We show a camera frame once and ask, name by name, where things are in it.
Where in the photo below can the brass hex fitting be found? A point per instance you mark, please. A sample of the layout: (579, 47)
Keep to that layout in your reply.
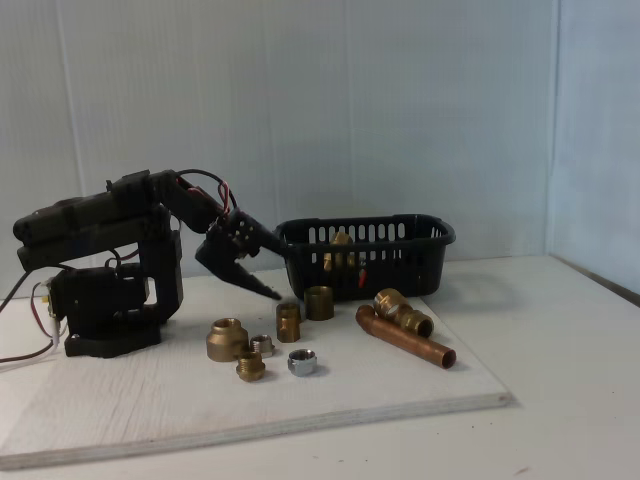
(286, 322)

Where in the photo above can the large brass reducer coupling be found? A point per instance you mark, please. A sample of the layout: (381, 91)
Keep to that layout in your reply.
(225, 342)

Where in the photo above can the small nickel hex nipple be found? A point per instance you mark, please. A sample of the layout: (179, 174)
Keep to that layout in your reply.
(262, 344)

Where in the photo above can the dark brass coupling sleeve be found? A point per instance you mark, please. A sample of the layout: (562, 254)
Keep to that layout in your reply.
(319, 304)

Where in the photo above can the small brass threaded nipple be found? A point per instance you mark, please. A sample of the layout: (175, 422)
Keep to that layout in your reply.
(250, 367)

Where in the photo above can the chrome hex nut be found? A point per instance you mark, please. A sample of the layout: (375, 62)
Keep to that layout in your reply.
(300, 365)

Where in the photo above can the brass threaded sleeve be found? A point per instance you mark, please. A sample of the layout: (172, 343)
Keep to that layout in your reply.
(387, 300)

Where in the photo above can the white wooden board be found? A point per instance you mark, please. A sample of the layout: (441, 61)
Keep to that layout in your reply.
(150, 410)

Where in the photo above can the copper pipe piece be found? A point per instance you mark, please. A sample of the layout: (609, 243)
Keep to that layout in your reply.
(400, 340)

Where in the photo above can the black slotted plastic basket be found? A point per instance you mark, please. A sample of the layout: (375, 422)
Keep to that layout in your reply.
(425, 280)

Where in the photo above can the small controller board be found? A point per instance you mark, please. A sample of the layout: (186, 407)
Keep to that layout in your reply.
(47, 300)

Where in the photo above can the brass hex nipple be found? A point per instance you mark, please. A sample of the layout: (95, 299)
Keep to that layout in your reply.
(417, 322)

